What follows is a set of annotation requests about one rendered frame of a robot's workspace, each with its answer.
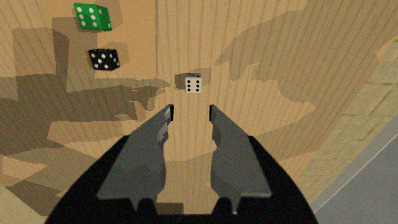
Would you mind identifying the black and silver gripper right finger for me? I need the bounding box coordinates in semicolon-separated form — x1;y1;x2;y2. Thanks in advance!
209;104;318;224

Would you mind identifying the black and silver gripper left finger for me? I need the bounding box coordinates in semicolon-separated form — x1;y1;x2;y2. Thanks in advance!
44;104;174;224

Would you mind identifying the green die with white pips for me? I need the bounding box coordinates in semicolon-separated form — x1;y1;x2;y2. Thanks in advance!
73;3;112;31

